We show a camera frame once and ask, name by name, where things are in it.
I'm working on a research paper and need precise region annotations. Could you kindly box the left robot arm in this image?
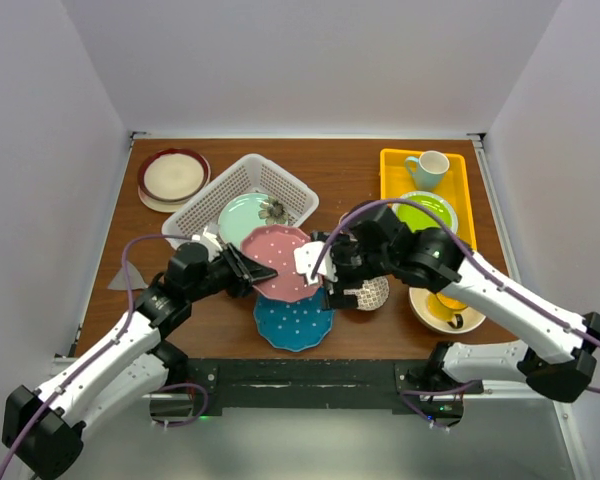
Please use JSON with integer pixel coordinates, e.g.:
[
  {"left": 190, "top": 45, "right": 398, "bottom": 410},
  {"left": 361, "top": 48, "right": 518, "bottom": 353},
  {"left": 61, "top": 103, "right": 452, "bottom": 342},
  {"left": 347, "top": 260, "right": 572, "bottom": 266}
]
[{"left": 2, "top": 242, "right": 278, "bottom": 479}]

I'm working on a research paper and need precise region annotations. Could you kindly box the light blue mug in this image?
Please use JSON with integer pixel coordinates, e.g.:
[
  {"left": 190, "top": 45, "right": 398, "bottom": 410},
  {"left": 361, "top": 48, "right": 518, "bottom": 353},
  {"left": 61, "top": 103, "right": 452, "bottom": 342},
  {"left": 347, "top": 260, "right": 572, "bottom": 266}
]
[{"left": 404, "top": 151, "right": 450, "bottom": 191}]

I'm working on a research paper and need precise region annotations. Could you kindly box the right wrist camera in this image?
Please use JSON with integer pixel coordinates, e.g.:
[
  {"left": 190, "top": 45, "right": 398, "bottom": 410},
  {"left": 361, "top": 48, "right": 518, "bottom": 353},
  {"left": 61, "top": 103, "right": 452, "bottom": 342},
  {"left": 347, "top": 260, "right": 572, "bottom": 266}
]
[{"left": 293, "top": 241, "right": 337, "bottom": 286}]

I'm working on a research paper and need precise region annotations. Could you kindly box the purple patterned small bowl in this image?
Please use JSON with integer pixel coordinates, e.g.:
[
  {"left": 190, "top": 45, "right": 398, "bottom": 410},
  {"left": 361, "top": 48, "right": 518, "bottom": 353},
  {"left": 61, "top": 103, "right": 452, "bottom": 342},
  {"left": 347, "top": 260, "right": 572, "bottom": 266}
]
[{"left": 353, "top": 276, "right": 390, "bottom": 311}]

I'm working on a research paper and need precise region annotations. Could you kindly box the pink dotted scalloped plate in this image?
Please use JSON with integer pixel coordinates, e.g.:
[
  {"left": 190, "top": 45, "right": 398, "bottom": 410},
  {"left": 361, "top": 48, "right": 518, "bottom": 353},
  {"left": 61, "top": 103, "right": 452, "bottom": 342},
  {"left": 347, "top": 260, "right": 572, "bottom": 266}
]
[{"left": 240, "top": 224, "right": 321, "bottom": 303}]

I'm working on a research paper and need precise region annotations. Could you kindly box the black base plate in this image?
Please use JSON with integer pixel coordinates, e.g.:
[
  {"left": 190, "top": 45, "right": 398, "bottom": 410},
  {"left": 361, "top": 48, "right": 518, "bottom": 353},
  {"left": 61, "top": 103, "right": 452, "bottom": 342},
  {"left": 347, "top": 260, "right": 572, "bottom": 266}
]
[{"left": 129, "top": 357, "right": 484, "bottom": 421}]

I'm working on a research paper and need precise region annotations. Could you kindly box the pink purple mug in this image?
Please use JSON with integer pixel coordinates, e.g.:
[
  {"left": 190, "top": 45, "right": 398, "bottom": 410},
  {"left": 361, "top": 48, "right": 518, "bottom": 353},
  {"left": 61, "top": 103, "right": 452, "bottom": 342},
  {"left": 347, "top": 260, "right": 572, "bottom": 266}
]
[{"left": 338, "top": 211, "right": 359, "bottom": 236}]

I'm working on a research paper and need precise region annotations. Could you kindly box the red rimmed cream plate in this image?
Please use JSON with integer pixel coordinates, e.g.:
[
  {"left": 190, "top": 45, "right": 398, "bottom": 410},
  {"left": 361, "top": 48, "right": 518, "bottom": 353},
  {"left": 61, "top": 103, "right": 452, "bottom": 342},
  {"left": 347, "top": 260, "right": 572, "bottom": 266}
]
[{"left": 137, "top": 148, "right": 211, "bottom": 204}]

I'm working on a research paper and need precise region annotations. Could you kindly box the cream ceramic bowl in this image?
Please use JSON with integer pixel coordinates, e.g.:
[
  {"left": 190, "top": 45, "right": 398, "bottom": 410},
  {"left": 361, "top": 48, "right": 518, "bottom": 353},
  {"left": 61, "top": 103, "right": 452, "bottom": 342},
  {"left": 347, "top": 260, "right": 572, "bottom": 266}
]
[{"left": 409, "top": 288, "right": 486, "bottom": 335}]

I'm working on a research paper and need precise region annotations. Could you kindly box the blue dotted scalloped plate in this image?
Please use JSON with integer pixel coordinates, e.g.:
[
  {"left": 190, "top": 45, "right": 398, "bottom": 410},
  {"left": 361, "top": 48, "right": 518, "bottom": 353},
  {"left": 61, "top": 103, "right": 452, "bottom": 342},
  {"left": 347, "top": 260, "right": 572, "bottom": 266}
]
[{"left": 253, "top": 288, "right": 334, "bottom": 353}]

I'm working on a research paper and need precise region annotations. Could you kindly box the lime green plate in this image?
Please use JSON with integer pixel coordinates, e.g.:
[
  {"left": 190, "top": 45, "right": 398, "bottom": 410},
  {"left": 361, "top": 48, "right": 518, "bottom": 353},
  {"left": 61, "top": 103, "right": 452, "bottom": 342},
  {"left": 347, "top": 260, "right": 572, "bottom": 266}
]
[{"left": 392, "top": 191, "right": 459, "bottom": 233}]

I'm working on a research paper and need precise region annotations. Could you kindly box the spatula with wooden handle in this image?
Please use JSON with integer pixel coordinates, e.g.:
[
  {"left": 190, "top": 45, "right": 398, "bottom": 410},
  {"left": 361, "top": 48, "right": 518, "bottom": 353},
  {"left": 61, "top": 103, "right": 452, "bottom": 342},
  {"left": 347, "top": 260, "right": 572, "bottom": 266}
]
[{"left": 107, "top": 261, "right": 148, "bottom": 291}]

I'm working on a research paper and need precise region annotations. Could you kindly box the yellow glass cup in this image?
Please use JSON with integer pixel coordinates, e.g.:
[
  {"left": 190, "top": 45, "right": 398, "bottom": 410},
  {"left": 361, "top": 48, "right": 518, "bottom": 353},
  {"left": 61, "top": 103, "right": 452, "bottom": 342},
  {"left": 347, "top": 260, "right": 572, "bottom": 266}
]
[{"left": 427, "top": 293, "right": 468, "bottom": 330}]

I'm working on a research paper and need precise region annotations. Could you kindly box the white plastic basket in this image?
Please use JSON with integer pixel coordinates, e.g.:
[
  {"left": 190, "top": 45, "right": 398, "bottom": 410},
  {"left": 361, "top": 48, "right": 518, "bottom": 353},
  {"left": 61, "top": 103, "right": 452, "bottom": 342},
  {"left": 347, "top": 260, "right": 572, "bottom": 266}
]
[{"left": 161, "top": 153, "right": 319, "bottom": 248}]

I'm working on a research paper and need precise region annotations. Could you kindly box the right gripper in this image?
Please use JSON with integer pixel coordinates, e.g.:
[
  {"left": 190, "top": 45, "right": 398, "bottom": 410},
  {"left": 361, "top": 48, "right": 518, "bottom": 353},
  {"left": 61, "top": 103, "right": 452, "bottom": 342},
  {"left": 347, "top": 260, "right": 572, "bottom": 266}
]
[{"left": 310, "top": 231, "right": 394, "bottom": 309}]

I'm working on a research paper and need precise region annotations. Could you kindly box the mint green flower plate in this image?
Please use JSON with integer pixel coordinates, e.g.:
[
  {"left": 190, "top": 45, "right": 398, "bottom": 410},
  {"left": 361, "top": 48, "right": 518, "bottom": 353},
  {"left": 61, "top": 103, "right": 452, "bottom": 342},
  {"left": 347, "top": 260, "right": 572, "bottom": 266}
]
[{"left": 218, "top": 192, "right": 290, "bottom": 247}]

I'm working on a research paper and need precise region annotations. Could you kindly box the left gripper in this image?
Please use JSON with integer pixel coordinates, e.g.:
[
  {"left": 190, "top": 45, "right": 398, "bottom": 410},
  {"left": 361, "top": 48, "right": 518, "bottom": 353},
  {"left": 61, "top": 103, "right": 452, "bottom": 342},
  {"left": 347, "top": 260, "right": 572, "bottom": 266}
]
[{"left": 187, "top": 242, "right": 277, "bottom": 302}]

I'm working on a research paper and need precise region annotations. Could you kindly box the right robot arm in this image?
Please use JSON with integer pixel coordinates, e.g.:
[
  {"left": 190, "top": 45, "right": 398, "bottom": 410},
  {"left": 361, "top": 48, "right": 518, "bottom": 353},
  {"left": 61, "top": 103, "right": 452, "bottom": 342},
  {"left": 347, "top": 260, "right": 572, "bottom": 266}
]
[{"left": 309, "top": 200, "right": 600, "bottom": 403}]

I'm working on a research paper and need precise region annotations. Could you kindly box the yellow plastic tray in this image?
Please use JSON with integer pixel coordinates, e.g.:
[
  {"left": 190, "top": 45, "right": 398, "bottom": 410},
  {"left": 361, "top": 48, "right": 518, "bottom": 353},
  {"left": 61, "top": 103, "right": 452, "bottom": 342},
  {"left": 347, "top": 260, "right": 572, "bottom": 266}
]
[{"left": 380, "top": 149, "right": 477, "bottom": 248}]

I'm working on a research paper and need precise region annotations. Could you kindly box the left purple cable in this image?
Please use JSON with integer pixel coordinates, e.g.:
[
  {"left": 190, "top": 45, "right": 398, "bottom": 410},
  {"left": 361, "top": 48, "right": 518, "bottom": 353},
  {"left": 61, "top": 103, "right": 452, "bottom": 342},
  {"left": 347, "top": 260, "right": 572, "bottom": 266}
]
[{"left": 0, "top": 233, "right": 221, "bottom": 480}]

